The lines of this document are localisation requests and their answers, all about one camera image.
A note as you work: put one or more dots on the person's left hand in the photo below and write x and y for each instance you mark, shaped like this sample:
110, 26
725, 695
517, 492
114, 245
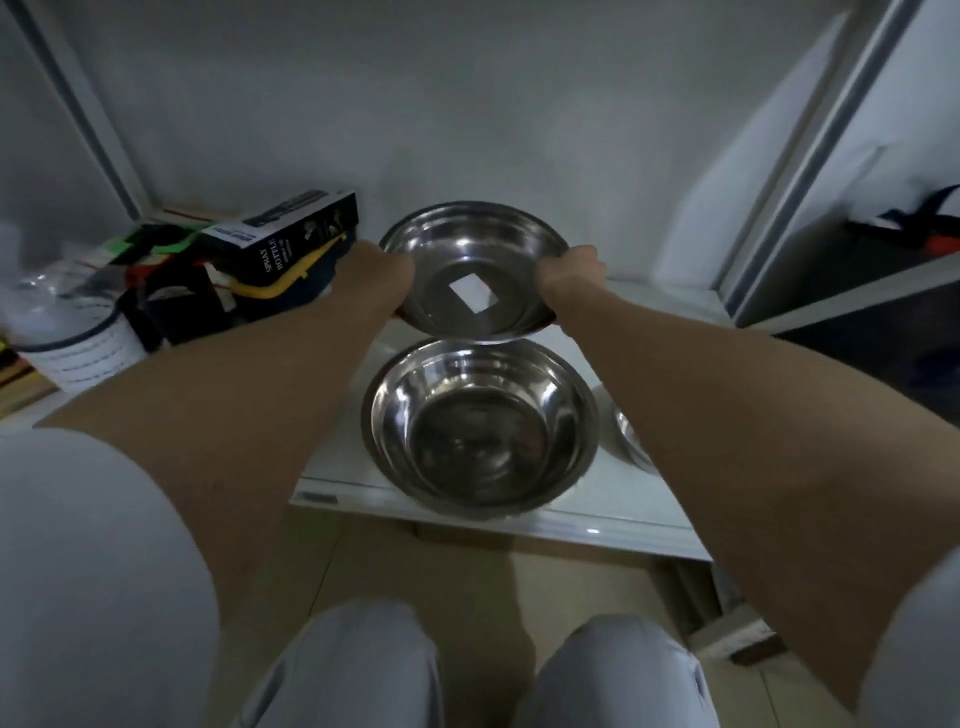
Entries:
373, 276

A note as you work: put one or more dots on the person's right hand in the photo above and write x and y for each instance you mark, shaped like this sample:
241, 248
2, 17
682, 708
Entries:
576, 274

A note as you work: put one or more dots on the person's left thumb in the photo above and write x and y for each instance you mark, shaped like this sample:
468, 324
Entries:
403, 279

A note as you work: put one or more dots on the person's right thumb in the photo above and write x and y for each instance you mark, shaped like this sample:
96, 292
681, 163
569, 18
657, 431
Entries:
547, 280

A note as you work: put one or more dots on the steel bowl with white sticker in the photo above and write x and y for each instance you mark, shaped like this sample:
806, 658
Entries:
472, 247

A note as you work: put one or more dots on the person's right forearm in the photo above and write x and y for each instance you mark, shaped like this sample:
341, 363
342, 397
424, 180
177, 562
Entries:
720, 442

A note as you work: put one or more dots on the person's left forearm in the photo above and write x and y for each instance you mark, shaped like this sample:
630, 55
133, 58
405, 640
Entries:
247, 420

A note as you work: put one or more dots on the white square sticker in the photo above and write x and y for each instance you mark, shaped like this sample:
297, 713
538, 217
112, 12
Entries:
473, 294

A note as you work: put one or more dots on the dark blue bottle box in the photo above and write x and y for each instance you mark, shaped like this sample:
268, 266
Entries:
296, 232

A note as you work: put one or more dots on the dark container with yellow rim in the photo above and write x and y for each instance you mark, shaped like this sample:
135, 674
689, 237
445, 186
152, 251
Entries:
277, 289

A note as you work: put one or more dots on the deep steel bowl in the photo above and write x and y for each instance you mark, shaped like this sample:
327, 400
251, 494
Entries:
480, 427

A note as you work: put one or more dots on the black plastic holder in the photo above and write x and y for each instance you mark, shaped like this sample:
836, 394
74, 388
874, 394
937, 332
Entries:
176, 300

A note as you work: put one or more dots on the green packet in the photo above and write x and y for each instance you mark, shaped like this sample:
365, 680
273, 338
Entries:
161, 238

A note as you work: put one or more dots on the white ribbed cup blue rim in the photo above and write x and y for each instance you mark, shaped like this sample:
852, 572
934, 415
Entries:
75, 349

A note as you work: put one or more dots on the clear plastic bag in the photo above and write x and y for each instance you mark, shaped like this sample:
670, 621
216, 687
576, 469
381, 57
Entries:
45, 277

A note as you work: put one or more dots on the person's left leg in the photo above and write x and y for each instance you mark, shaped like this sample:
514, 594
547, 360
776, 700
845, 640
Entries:
345, 675

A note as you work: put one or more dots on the person's leg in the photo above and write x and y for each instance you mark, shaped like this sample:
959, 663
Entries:
345, 675
611, 679

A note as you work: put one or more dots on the person's right leg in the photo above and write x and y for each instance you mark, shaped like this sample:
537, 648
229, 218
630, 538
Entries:
611, 679

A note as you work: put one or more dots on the person's left white sleeve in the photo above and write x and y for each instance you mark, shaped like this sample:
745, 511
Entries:
97, 585

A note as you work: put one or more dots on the person's white sleeve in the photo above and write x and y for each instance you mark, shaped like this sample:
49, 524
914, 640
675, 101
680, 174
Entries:
97, 585
919, 645

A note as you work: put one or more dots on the person's right white sleeve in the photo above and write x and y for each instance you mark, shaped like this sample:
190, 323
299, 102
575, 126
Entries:
919, 645

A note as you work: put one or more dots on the white cabinet door frame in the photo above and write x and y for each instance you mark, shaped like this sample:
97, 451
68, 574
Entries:
806, 172

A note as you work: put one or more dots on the grey cabinet post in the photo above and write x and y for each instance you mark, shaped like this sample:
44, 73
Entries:
79, 105

